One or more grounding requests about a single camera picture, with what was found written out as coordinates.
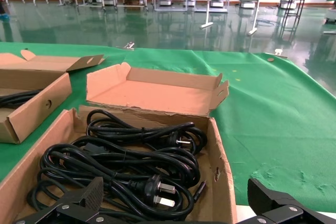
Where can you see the cardboard box with ripped lid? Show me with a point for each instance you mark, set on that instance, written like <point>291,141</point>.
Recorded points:
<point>157,95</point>

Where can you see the cardboard box with intact lid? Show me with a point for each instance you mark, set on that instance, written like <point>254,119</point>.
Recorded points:
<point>39,111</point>

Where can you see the brown cardboard disc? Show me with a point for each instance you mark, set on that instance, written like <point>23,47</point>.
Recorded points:
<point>270,59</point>

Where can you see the green table cloth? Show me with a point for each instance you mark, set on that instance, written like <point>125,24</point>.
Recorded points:
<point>262,116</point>

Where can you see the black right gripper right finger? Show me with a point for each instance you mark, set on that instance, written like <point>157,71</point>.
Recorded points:
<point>273,208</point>

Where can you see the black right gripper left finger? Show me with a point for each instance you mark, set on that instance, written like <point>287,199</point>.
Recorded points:
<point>78,208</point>

